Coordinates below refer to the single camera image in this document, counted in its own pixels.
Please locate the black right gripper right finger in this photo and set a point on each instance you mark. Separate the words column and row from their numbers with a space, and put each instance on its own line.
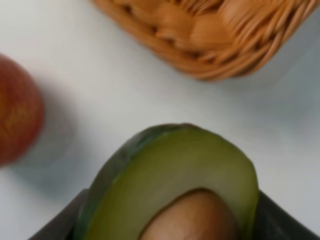
column 274, row 223

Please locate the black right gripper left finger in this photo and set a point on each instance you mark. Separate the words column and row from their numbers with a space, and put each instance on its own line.
column 62, row 225

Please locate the halved avocado with pit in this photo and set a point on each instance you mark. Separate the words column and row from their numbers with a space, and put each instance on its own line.
column 155, row 167

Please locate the orange wicker basket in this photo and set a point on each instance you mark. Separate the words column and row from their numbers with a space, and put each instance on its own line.
column 210, row 40

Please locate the red apple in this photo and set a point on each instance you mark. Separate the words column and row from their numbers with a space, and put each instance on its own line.
column 22, row 112

